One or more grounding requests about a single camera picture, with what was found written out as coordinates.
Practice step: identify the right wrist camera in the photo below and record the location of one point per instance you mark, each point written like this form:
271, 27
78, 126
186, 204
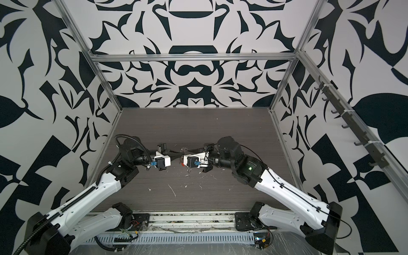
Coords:
195, 160

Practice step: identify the white slotted cable duct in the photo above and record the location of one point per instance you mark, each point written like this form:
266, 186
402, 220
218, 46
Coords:
183, 238

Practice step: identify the small circuit board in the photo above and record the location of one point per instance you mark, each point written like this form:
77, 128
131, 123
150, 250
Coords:
262, 240

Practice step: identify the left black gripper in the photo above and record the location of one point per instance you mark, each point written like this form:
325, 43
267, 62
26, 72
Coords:
161, 149

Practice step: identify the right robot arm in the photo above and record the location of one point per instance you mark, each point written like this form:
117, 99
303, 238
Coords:
250, 170

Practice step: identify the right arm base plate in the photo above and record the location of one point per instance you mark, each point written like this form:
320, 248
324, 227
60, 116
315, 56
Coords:
246, 222

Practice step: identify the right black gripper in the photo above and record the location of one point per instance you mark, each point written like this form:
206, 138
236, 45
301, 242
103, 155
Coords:
209, 148

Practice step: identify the aluminium front rail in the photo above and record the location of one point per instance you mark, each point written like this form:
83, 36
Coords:
191, 220

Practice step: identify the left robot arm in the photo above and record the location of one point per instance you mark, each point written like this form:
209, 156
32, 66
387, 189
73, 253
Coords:
43, 238

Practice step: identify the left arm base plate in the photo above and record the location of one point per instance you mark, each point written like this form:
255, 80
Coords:
136, 222

